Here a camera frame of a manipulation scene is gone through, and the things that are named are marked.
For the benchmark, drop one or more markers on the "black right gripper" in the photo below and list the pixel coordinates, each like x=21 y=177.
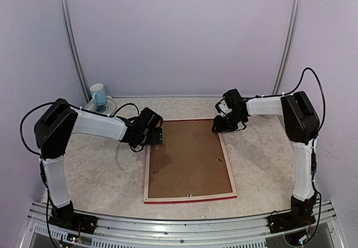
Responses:
x=220 y=126

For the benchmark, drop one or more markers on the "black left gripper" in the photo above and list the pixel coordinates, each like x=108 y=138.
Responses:
x=157 y=137

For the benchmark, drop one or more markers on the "brown backing board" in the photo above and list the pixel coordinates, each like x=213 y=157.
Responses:
x=187 y=164

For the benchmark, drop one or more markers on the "red wooden picture frame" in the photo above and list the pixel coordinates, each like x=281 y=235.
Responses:
x=190 y=199

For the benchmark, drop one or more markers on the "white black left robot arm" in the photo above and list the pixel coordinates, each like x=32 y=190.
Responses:
x=62 y=120

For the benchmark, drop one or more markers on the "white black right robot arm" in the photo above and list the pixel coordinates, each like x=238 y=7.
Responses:
x=301 y=123

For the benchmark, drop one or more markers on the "white blue swirl plate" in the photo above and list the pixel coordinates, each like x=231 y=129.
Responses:
x=107 y=109

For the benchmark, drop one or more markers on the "light blue mug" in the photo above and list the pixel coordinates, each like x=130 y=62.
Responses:
x=98 y=94

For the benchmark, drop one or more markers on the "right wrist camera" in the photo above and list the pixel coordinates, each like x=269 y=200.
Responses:
x=222 y=108

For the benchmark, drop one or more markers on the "right aluminium corner post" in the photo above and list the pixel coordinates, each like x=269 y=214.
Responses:
x=295 y=8

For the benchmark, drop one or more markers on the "aluminium corner post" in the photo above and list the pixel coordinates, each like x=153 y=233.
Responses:
x=64 y=5
x=295 y=8

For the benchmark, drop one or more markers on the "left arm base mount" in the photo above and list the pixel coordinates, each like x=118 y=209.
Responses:
x=66 y=217

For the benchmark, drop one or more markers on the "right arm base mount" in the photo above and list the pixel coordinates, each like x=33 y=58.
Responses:
x=300 y=215

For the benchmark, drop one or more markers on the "front aluminium rail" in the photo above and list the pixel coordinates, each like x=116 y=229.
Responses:
x=116 y=231

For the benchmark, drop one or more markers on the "left aluminium corner post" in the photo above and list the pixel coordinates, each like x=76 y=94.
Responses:
x=64 y=5

